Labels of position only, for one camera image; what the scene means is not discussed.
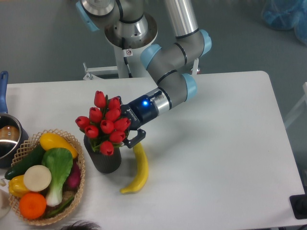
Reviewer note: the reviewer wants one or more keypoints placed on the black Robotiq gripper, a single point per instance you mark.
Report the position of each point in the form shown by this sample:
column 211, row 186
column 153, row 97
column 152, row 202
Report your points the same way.
column 139, row 111

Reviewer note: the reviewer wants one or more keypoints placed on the red tulip bouquet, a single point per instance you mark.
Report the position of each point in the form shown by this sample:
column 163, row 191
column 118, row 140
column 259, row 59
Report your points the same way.
column 105, row 127

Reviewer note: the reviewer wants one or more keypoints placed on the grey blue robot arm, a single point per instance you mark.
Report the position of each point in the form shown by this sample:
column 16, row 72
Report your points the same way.
column 165, row 96

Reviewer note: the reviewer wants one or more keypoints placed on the dark grey ribbed vase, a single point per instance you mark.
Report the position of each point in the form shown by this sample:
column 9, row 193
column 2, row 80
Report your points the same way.
column 103, row 163

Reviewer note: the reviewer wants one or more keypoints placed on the yellow plastic banana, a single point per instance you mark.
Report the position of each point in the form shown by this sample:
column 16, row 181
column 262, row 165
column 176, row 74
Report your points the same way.
column 142, row 174

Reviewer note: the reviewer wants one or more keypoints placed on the green bok choy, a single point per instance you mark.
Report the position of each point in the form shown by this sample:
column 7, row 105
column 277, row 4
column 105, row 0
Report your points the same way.
column 59, row 161

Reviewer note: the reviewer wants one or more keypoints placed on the yellow squash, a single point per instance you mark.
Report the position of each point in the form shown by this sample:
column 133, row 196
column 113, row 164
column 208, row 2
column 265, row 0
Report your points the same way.
column 51, row 140

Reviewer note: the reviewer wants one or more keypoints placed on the purple red onion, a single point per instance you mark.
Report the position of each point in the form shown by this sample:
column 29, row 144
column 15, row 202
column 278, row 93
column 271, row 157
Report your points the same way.
column 74, row 178

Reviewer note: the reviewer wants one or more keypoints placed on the dark green cucumber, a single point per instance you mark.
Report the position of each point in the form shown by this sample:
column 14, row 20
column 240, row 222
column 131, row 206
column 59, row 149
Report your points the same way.
column 33, row 158

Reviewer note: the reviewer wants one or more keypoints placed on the white round radish slice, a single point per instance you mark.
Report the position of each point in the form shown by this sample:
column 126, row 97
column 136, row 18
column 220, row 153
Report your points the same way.
column 37, row 178

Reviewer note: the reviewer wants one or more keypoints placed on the dark haired head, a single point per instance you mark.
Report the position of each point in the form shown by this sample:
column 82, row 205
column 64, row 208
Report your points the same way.
column 82, row 225

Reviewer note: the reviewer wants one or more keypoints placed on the green chili pepper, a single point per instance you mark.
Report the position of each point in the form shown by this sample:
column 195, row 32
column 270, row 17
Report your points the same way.
column 59, row 209

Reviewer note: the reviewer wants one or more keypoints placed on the orange fruit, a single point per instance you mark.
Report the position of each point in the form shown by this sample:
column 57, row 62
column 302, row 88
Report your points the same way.
column 32, row 205

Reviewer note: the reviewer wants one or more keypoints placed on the yellow bell pepper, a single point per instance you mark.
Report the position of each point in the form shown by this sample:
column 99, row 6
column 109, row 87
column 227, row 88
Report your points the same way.
column 17, row 187

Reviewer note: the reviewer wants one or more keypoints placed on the garlic clove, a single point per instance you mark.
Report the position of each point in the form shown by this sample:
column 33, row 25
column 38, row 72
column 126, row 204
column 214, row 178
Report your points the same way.
column 2, row 182

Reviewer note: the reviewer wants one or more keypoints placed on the blue plastic bag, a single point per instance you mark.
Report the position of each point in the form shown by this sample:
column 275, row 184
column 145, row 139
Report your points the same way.
column 287, row 15

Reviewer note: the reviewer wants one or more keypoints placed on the black device at table edge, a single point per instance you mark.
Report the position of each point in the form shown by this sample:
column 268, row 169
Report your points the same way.
column 299, row 206

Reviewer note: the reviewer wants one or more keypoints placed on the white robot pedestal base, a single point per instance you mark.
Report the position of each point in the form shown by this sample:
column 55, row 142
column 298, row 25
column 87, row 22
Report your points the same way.
column 132, row 36

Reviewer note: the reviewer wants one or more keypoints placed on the blue handled saucepan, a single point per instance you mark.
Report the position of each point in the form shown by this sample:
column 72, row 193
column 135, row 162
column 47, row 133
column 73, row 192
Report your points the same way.
column 12, row 134

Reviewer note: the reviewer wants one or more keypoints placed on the white frame at right edge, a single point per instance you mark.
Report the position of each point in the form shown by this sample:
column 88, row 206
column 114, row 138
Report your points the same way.
column 297, row 109

